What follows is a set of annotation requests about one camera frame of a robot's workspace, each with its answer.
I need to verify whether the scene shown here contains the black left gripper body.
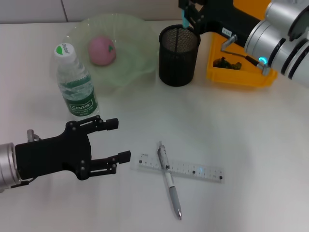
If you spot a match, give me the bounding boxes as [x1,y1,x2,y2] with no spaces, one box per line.
[14,120,94,181]

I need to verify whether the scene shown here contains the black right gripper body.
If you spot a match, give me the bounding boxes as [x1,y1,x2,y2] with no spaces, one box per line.
[197,0,261,46]

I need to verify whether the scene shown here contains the blue scissors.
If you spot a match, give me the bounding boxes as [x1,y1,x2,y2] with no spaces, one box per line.
[182,8,192,29]

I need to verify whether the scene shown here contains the green plastic wrapper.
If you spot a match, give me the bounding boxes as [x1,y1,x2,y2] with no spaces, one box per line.
[212,57,243,71]

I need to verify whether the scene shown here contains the clear green-label water bottle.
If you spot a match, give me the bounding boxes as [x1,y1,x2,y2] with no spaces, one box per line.
[53,42,100,118]

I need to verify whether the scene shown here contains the transparent plastic ruler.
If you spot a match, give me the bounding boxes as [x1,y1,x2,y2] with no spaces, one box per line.
[130,152,225,184]

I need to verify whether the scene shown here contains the black mesh pen holder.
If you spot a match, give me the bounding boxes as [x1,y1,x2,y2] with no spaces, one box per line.
[158,24,201,87]

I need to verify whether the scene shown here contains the grey white ballpoint pen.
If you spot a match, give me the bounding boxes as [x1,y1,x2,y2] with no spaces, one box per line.
[157,141,183,220]

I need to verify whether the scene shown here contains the green glass fruit plate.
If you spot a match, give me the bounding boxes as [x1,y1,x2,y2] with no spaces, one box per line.
[50,13,157,92]

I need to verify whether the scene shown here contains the pink peach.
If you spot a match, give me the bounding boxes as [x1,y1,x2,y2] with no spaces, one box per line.
[87,35,117,66]

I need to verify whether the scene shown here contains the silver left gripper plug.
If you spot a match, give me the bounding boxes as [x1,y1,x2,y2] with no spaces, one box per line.
[26,129,42,143]

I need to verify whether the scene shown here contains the yellow plastic bin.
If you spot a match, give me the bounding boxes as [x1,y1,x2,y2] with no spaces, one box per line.
[206,0,278,88]

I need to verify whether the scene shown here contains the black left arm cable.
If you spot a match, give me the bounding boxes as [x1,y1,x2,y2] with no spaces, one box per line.
[9,177,37,189]

